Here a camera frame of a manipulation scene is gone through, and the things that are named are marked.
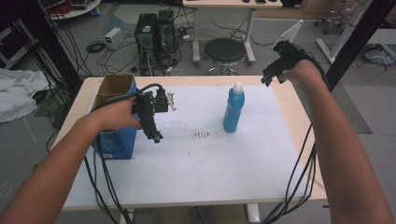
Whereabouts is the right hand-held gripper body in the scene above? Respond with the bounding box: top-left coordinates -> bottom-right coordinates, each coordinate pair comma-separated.
262,20 -> 312,77

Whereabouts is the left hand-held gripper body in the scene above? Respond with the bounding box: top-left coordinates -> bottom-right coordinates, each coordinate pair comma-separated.
132,83 -> 177,121

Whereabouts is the blue cardboard box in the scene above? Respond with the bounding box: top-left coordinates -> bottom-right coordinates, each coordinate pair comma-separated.
91,73 -> 138,161

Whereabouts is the blue bottle with white cap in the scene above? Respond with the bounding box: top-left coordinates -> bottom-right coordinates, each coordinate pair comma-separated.
222,82 -> 247,133

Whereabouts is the person's right hand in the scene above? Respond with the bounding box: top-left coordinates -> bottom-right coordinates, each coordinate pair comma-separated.
278,60 -> 328,91

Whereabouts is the person's left hand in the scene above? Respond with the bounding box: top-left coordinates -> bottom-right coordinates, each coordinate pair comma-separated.
83,96 -> 143,133

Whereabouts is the black round stool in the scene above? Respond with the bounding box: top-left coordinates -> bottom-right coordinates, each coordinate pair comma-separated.
204,37 -> 248,77

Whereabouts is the office chair wheel base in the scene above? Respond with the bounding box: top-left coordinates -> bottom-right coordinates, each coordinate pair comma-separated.
313,10 -> 347,35

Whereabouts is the white metal stand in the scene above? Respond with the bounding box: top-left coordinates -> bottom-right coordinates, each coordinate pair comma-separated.
316,0 -> 375,65

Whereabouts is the white table mat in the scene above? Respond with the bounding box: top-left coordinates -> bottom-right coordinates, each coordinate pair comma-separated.
64,83 -> 309,209

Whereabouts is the black computer tower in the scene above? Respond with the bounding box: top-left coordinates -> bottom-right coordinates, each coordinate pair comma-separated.
156,9 -> 179,54
134,12 -> 158,61

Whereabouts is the small white device box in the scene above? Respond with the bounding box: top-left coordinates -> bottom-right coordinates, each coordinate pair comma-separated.
104,27 -> 124,50

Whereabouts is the white-legged wooden desk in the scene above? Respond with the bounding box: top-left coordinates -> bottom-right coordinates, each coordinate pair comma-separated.
181,0 -> 284,67

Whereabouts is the round white table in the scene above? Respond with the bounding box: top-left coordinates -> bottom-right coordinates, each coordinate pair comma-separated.
46,0 -> 103,21

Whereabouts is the white table leg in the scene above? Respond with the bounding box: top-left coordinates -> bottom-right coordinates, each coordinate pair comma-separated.
246,203 -> 262,224

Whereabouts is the white crumpled cloth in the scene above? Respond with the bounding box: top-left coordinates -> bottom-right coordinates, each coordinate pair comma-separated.
0,68 -> 50,123

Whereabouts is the black cable bundle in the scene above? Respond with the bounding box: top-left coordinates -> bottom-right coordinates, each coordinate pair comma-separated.
83,83 -> 166,224
261,46 -> 332,224

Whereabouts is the tangle of floor cables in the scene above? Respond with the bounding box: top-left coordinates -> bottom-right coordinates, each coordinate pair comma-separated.
94,27 -> 195,77

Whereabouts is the black metal frame post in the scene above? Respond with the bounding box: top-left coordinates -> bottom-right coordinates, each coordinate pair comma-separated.
325,0 -> 396,91
18,0 -> 84,91

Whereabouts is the coiled black cable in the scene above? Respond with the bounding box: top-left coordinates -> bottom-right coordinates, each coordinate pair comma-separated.
85,40 -> 107,54

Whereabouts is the dark panel with grey frame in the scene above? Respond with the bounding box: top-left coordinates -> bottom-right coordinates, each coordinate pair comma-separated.
0,18 -> 35,70

